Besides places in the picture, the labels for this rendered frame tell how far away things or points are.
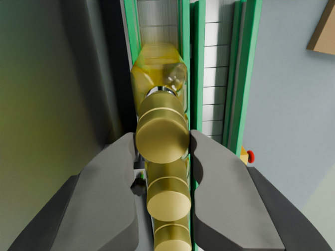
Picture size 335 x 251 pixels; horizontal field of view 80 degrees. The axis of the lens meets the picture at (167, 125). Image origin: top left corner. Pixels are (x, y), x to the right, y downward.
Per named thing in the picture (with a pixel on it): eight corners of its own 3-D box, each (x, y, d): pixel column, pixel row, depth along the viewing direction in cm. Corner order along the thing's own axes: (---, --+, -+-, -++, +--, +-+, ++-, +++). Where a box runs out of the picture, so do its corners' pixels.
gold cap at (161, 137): (136, 92, 15) (129, 118, 11) (183, 90, 15) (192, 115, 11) (141, 132, 17) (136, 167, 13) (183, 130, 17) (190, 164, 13)
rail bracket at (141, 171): (117, 141, 46) (103, 185, 34) (147, 139, 46) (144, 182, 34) (120, 156, 48) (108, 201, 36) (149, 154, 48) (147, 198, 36)
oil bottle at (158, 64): (142, 43, 36) (124, 72, 17) (173, 41, 36) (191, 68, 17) (145, 74, 38) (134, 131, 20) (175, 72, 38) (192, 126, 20)
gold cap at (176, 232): (152, 199, 21) (150, 241, 17) (186, 196, 21) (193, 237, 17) (155, 221, 22) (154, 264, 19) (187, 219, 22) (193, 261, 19)
